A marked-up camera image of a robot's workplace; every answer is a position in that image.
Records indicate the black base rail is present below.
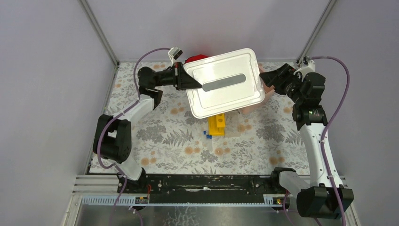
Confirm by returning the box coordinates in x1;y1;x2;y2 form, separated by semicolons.
117;174;302;205

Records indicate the white slotted cable duct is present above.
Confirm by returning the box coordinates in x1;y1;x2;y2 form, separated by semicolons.
81;194;284;208

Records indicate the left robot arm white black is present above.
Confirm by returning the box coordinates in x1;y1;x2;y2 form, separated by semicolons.
93;62;202;194

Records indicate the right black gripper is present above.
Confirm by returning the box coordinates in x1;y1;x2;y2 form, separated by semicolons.
259;64;304;105

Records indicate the yellow test tube rack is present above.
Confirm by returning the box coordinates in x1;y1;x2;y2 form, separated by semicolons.
207;113;226;136

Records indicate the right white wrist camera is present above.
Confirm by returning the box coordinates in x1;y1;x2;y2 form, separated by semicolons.
296;56;316;76

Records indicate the white plastic box lid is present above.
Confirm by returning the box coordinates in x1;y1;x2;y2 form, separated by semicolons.
184;48;265;119

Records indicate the pink plastic storage box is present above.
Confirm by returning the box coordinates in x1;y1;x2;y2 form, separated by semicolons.
238;62;277;115

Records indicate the clear tube blue cap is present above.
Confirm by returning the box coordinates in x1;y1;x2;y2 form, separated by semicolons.
205;134;213;152
202;130;213;152

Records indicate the clear plastic container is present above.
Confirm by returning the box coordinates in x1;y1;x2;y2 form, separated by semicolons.
224;111;240;138

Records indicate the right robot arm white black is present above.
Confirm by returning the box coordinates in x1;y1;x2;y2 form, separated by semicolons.
260;64;354;219

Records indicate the red cloth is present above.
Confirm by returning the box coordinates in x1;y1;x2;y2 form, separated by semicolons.
185;54;208;64

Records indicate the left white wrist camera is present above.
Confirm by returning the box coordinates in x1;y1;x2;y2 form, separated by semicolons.
168;46;183;64

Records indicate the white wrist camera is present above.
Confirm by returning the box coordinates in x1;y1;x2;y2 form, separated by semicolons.
168;46;183;64
296;56;316;76

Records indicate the floral table mat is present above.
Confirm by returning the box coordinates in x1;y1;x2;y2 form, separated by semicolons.
90;61;312;175

